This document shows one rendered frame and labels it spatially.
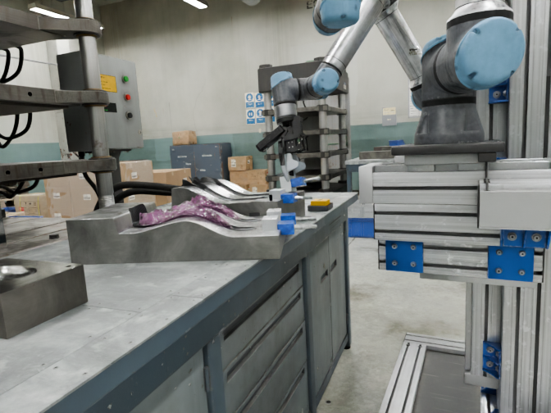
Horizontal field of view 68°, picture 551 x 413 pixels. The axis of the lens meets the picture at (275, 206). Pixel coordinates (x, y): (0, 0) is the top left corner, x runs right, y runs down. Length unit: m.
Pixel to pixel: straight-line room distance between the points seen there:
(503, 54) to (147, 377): 0.82
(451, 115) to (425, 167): 0.12
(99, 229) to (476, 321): 1.04
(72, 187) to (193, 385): 4.81
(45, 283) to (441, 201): 0.80
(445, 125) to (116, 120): 1.41
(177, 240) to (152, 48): 9.03
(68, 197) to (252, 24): 4.96
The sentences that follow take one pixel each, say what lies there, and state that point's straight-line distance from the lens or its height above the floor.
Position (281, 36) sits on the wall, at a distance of 8.44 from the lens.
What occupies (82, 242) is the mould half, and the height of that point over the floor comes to 0.85.
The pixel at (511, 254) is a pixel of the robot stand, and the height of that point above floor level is 0.79.
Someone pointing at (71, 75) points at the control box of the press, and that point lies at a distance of 1.95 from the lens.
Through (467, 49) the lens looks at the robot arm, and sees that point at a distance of 0.86.
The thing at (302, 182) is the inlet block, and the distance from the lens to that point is 1.36.
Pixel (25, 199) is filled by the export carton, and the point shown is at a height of 0.49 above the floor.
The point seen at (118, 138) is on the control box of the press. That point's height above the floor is 1.12.
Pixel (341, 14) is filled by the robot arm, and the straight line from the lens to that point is 0.85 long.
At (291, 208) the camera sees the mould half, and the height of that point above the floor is 0.85.
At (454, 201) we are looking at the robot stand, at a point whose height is 0.91.
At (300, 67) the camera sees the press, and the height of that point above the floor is 1.96.
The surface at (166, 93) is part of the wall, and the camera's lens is 9.59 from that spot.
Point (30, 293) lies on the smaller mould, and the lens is 0.75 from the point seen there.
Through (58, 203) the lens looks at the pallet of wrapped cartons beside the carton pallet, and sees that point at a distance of 5.76.
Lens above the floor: 1.06
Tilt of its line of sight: 9 degrees down
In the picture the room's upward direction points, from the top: 3 degrees counter-clockwise
